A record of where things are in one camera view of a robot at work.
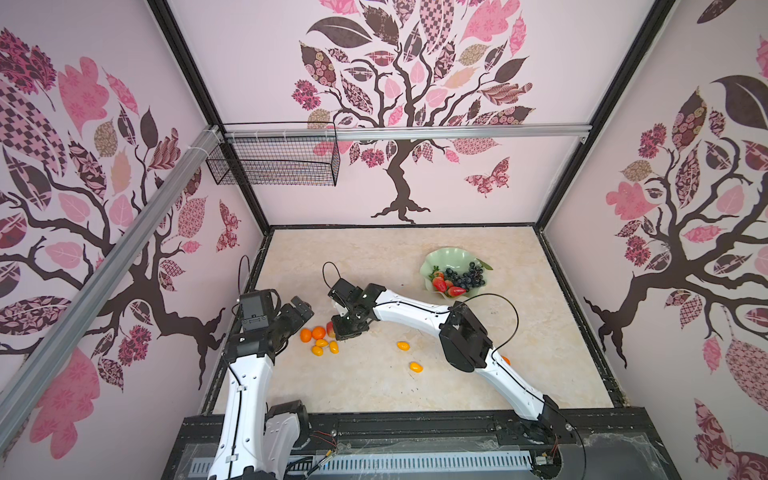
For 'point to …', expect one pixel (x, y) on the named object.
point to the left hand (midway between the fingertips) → (301, 319)
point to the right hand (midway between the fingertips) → (335, 333)
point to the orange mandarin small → (305, 335)
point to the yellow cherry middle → (321, 343)
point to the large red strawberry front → (456, 291)
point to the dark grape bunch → (471, 279)
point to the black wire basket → (277, 154)
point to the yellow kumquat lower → (416, 367)
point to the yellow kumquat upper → (405, 346)
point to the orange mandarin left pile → (318, 332)
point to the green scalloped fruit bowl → (454, 258)
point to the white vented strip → (350, 466)
